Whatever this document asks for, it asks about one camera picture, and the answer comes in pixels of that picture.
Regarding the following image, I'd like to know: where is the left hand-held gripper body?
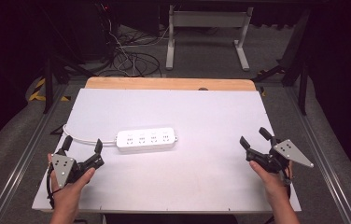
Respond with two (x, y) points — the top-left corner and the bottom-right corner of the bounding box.
(50, 148), (105, 189)

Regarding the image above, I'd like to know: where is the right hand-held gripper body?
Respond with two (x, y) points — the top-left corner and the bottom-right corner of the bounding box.
(246, 138), (315, 175)

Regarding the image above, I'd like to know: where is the white power strip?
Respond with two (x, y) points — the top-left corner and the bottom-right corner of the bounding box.
(115, 126), (179, 153)

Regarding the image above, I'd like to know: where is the person's left hand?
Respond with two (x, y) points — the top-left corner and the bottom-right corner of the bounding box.
(47, 152), (97, 216)

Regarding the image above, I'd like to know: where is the person's right hand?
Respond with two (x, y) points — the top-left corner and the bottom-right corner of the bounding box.
(248, 160), (294, 206)

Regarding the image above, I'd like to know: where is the yellow black hazard tape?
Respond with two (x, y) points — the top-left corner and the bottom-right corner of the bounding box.
(28, 77), (72, 103)

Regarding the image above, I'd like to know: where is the black metal stand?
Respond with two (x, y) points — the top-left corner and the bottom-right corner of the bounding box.
(41, 46), (97, 115)
(252, 8), (312, 116)

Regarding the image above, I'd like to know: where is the white table cover board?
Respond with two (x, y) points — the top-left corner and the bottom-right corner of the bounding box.
(31, 88), (302, 215)

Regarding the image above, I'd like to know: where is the wooden table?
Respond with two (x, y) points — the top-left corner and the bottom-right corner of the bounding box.
(84, 77), (258, 92)

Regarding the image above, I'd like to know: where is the white power strip cable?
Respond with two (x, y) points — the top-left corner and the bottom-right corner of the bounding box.
(62, 123), (118, 147)

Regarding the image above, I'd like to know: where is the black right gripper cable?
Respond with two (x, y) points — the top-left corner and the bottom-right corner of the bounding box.
(280, 164), (293, 200)

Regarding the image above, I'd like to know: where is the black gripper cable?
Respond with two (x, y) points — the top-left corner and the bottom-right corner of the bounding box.
(280, 164), (293, 200)
(46, 165), (56, 210)

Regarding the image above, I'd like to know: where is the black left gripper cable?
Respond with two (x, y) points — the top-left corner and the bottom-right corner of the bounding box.
(46, 165), (56, 210)

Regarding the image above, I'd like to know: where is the tangle of floor cables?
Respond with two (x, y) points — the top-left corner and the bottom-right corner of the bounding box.
(96, 18), (172, 78)

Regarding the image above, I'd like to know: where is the white metal table frame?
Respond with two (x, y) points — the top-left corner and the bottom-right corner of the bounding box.
(165, 4), (255, 72)

